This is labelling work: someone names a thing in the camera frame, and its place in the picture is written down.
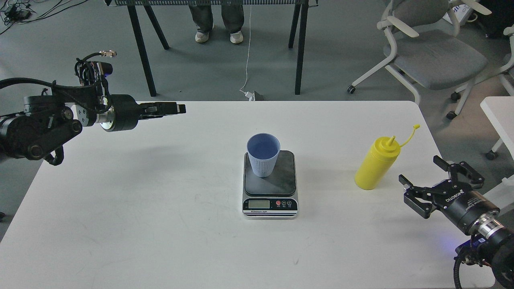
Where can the blue plastic cup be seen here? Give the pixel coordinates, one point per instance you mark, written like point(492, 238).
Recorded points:
point(263, 150)

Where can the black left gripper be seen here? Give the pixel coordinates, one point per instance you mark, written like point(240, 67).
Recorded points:
point(125, 113)

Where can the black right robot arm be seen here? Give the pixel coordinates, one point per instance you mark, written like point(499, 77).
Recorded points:
point(491, 243)

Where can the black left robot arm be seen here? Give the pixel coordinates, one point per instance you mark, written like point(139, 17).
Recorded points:
point(60, 113)

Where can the grey office chair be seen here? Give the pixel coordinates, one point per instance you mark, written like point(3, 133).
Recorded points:
point(423, 48)

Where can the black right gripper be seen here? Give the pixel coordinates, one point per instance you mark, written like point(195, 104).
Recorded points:
point(458, 201)

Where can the white power adapter on floor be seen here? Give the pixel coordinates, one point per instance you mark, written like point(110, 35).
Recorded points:
point(254, 96)

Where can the white side table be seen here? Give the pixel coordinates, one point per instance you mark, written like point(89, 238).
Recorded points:
point(499, 112)

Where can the yellow squeeze bottle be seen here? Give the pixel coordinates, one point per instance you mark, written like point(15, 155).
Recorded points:
point(379, 159)

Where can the digital kitchen scale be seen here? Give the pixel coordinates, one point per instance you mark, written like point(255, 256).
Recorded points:
point(274, 196)

